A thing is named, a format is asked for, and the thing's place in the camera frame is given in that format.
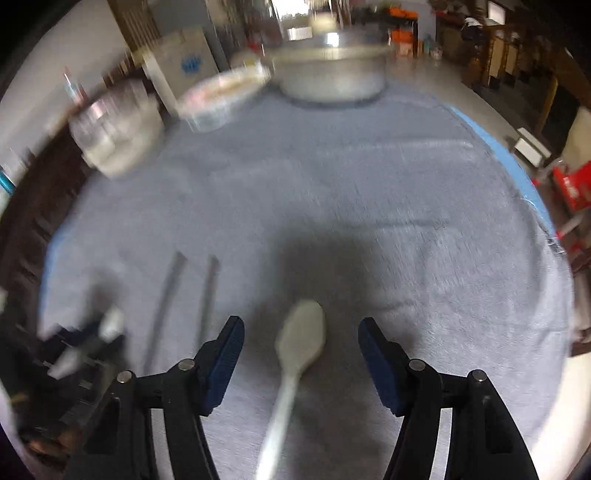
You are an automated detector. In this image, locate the white plastic spoon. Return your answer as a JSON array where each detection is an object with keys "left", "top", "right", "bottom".
[{"left": 254, "top": 300, "right": 327, "bottom": 479}]

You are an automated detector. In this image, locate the dark chopstick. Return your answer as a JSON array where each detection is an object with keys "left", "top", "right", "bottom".
[{"left": 141, "top": 251, "right": 187, "bottom": 374}]

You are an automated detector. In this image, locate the dark carved wooden table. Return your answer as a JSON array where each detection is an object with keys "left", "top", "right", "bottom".
[{"left": 1, "top": 112, "right": 153, "bottom": 333}]

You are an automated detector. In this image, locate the grey tablecloth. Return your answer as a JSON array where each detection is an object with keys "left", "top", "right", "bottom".
[{"left": 41, "top": 85, "right": 573, "bottom": 479}]

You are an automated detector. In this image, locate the blue undercloth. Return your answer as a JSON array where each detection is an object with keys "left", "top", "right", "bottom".
[{"left": 448, "top": 105, "right": 558, "bottom": 239}]

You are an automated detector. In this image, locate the red plastic chair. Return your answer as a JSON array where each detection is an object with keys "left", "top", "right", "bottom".
[{"left": 531, "top": 157, "right": 590, "bottom": 239}]

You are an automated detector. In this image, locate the white bowl with plastic bag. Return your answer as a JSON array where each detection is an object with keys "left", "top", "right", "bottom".
[{"left": 68, "top": 79, "right": 164, "bottom": 178}]

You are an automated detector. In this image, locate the white step stool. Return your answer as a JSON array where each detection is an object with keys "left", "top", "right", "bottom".
[{"left": 513, "top": 127, "right": 551, "bottom": 168}]

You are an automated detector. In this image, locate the white plate with food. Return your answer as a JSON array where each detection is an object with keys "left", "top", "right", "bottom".
[{"left": 176, "top": 64, "right": 271, "bottom": 132}]

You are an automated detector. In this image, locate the metal pot with lid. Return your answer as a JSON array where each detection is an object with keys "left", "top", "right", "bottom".
[{"left": 262, "top": 12, "right": 392, "bottom": 105}]

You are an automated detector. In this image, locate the white chest freezer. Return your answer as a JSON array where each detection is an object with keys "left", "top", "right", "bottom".
[{"left": 142, "top": 28, "right": 219, "bottom": 113}]

